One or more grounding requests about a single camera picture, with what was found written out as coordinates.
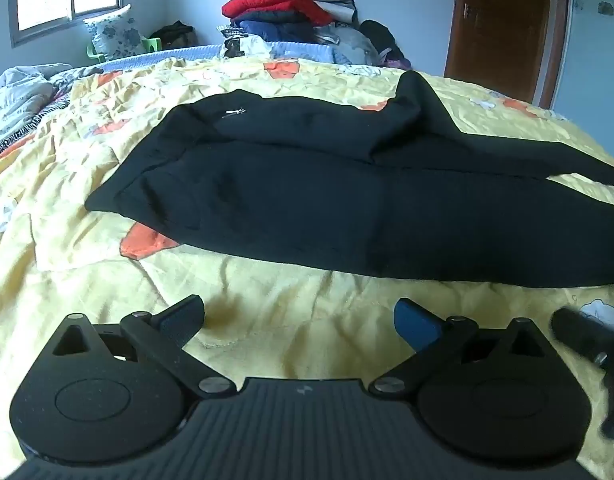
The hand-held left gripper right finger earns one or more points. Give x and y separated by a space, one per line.
417 322

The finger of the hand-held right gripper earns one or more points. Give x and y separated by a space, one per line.
577 330

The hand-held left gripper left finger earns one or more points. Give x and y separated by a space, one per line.
182 320

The black pants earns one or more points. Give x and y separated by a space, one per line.
312 200

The yellow printed bedspread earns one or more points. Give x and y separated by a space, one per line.
297 310

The blue bedsheet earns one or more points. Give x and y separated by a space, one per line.
187 52

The green plastic chair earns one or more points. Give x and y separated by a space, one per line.
155 44

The grey white quilt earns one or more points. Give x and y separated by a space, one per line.
17 95

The dark brown bag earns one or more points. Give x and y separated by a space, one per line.
177 35

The black cloth bundle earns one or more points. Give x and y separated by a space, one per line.
379 35

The floral pillow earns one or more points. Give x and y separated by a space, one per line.
117 35

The brown wooden door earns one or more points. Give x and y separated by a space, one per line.
502 25

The pile of folded clothes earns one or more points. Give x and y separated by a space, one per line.
287 2

